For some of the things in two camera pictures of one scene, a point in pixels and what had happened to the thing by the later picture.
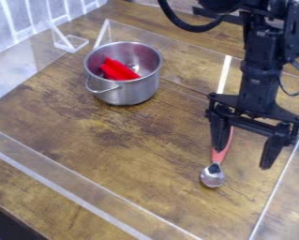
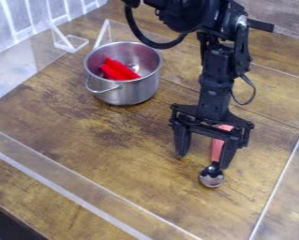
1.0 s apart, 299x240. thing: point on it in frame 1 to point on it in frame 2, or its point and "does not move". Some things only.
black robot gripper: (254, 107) to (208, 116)
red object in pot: (116, 71) does not move
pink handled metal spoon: (211, 175) does not move
